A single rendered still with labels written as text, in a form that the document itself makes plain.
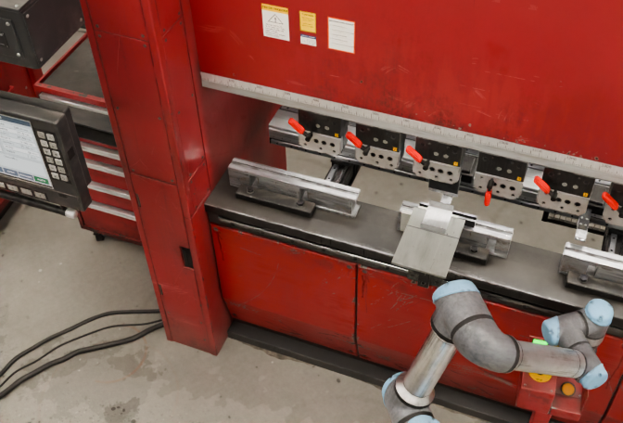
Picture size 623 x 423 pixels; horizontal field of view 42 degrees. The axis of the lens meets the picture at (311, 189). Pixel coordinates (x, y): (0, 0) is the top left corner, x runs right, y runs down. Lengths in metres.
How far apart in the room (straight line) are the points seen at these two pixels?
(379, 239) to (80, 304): 1.65
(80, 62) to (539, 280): 2.08
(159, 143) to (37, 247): 1.65
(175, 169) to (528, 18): 1.27
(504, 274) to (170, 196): 1.19
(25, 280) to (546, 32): 2.79
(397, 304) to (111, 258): 1.63
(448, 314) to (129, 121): 1.27
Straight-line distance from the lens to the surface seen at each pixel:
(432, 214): 2.81
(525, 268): 2.87
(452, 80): 2.41
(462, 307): 2.07
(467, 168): 2.94
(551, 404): 2.77
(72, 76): 3.58
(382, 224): 2.94
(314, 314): 3.29
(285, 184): 2.96
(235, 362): 3.64
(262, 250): 3.10
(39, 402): 3.73
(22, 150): 2.53
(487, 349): 2.04
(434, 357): 2.22
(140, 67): 2.58
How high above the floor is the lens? 3.04
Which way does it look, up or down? 45 degrees down
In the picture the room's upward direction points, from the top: 2 degrees counter-clockwise
